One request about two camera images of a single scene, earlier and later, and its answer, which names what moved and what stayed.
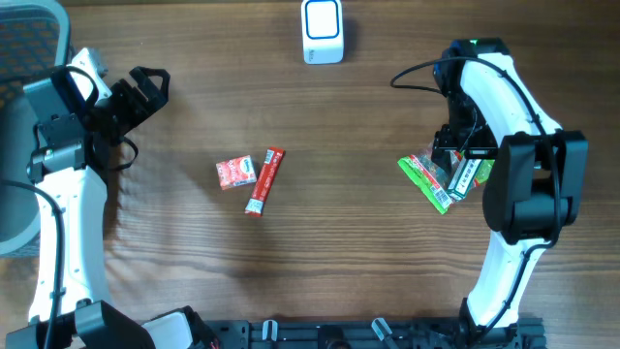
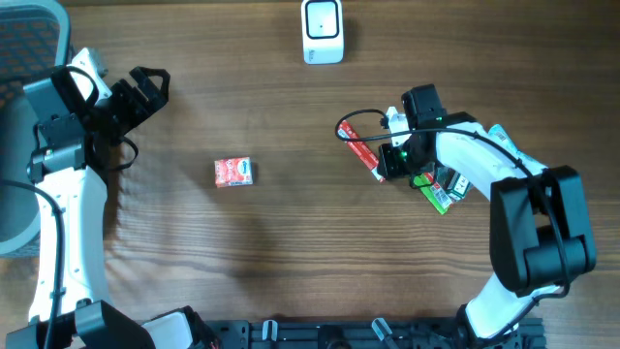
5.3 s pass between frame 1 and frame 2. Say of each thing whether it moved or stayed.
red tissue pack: stayed
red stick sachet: moved
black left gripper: stayed
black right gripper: moved
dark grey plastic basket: stayed
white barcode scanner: stayed
